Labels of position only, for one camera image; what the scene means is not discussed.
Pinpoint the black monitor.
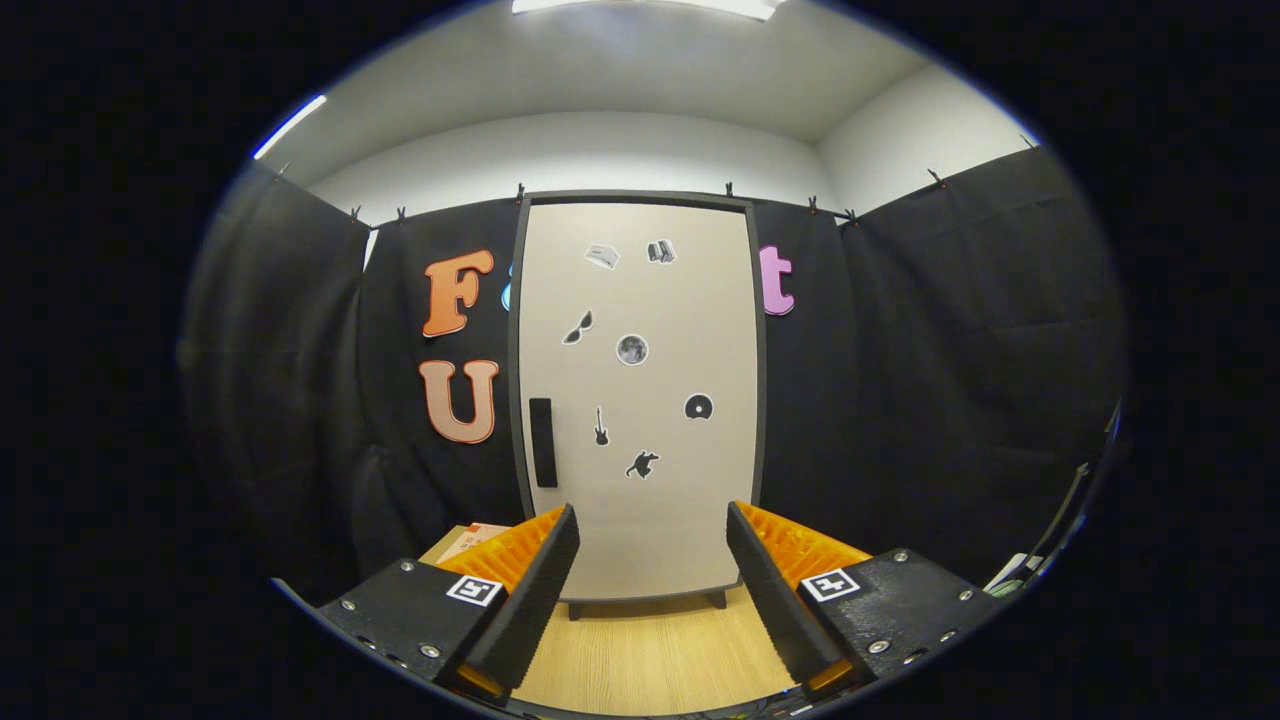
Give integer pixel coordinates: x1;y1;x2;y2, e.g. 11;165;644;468
1030;400;1123;581

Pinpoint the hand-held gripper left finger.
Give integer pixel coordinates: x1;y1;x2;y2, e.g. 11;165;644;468
318;503;581;701

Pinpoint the row of black cloth clips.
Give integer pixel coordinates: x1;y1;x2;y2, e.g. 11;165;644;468
273;130;1036;223

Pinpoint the black door handle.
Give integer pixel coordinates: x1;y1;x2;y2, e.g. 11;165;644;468
529;397;558;489

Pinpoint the beige shoe cabinet door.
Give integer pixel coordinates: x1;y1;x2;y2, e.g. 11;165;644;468
518;203;758;601

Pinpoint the narrow ceiling light strip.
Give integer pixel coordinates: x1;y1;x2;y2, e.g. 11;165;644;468
251;94;328;161

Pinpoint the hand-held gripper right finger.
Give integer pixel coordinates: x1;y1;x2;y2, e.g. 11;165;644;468
726;501;1004;701

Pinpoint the beige book orange print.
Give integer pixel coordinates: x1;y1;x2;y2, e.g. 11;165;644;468
437;521;513;563

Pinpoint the white green printed sheet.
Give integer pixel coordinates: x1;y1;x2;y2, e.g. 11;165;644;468
985;553;1046;599

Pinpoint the wide ceiling light panel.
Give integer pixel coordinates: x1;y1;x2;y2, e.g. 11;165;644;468
512;0;786;22

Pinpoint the black backdrop cloth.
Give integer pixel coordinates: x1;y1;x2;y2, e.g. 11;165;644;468
180;145;1131;601

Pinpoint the grey shoe cabinet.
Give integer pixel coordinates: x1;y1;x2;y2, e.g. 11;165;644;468
507;190;769;621

